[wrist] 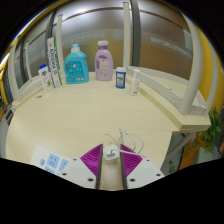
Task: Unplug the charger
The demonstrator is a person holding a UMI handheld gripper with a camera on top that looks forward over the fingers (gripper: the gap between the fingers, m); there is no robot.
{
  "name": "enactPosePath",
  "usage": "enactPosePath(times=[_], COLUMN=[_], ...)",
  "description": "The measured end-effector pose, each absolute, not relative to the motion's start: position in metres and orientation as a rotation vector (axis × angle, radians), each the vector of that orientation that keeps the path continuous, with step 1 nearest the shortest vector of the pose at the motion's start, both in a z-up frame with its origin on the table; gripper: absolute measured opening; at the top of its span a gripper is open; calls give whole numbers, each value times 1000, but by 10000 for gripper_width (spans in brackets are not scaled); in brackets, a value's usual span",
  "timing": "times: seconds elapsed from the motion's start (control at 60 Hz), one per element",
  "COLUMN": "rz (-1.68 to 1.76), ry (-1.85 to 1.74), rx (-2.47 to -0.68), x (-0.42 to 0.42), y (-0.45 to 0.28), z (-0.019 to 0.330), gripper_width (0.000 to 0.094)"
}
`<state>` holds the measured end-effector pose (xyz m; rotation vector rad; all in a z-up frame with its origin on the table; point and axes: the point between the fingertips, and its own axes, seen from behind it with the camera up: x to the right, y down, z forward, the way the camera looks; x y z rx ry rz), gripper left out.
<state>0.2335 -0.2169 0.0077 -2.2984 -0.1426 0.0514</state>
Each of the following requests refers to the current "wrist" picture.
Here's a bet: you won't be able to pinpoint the upturned white-legged table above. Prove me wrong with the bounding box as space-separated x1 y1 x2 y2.
7 13 64 109
122 1 215 133

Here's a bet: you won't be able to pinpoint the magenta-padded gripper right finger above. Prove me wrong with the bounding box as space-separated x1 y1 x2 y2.
118 143 165 191

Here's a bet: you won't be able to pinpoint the tall toothpaste box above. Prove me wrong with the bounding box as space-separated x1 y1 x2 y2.
46 36 64 89

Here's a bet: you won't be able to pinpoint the white charger cable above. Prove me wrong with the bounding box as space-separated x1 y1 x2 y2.
100 128 145 158

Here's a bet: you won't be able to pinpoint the small slim white bottle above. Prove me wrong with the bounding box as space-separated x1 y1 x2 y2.
129 68 142 97

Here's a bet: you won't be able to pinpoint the blue detergent bottle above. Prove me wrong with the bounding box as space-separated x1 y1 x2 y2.
63 43 90 85

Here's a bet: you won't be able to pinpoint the white bottle blue cap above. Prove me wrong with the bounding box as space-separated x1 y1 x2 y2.
37 64 54 94

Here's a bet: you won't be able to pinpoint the white power strip blue sockets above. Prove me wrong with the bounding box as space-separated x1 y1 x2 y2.
29 145 71 176

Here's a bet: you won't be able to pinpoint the green potted plant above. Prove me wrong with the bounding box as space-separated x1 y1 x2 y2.
196 106 224 153

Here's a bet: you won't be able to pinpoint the purple detergent bottle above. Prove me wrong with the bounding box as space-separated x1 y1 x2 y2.
94 40 114 82

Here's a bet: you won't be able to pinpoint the small blue white jar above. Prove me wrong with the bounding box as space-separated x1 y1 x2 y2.
115 66 128 90

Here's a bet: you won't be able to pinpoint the white charger block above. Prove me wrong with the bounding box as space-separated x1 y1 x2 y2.
102 143 120 165

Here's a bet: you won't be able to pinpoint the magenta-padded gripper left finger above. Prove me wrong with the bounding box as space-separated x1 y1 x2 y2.
59 142 104 191

